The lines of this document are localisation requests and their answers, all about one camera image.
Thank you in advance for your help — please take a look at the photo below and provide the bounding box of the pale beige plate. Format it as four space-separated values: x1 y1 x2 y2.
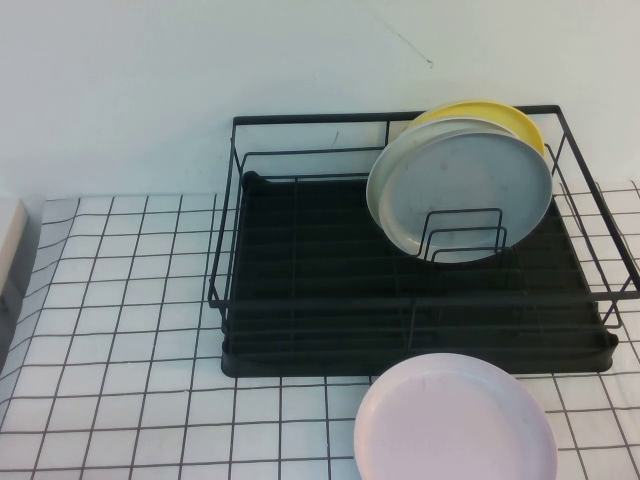
365 116 527 259

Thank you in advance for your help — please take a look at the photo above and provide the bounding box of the black wire dish rack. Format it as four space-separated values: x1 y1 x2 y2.
206 104 640 347

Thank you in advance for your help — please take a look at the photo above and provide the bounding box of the pink plate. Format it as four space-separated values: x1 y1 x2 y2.
353 351 559 480

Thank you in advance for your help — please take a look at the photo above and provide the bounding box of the grey plate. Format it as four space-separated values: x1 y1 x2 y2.
378 130 556 266

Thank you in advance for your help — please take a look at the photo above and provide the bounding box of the yellow plate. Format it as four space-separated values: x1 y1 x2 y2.
406 99 548 159

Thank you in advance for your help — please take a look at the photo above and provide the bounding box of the white black-grid tablecloth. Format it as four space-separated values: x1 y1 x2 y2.
0 180 640 480

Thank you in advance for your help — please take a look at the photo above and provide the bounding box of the black plastic drip tray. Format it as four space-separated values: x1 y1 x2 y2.
220 170 621 378

